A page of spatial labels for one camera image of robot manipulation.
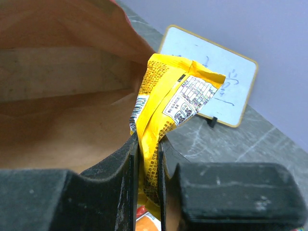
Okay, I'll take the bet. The Fox's fruits candy bag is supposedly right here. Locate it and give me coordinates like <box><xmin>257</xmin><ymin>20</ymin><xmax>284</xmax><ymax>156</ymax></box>
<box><xmin>135</xmin><ymin>205</ymin><xmax>161</xmax><ymax>231</ymax></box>

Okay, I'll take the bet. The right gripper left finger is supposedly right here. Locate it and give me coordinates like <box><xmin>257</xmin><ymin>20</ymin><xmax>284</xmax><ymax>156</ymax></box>
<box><xmin>0</xmin><ymin>135</ymin><xmax>139</xmax><ymax>231</ymax></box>

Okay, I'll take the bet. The red paper bag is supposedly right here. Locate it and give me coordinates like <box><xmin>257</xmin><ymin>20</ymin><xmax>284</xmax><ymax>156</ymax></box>
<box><xmin>0</xmin><ymin>0</ymin><xmax>154</xmax><ymax>172</ymax></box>

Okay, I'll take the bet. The yellow snack bag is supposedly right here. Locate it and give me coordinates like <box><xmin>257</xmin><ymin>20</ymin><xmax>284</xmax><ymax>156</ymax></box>
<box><xmin>129</xmin><ymin>53</ymin><xmax>218</xmax><ymax>219</ymax></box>

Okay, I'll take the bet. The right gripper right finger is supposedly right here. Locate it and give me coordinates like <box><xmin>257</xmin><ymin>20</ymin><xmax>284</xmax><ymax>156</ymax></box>
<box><xmin>158</xmin><ymin>138</ymin><xmax>308</xmax><ymax>231</ymax></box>

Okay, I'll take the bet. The small whiteboard with stand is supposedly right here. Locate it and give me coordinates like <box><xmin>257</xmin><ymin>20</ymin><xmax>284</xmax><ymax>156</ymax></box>
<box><xmin>159</xmin><ymin>25</ymin><xmax>258</xmax><ymax>128</ymax></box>

